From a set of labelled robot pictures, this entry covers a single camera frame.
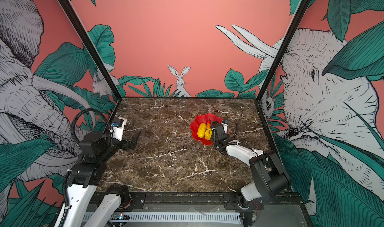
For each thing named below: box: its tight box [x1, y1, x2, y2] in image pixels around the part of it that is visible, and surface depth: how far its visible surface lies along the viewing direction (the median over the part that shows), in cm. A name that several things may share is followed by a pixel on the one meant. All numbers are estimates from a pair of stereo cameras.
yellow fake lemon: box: [197, 123, 207, 139], surface depth 99 cm
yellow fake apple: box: [204, 128, 212, 141], surface depth 96 cm
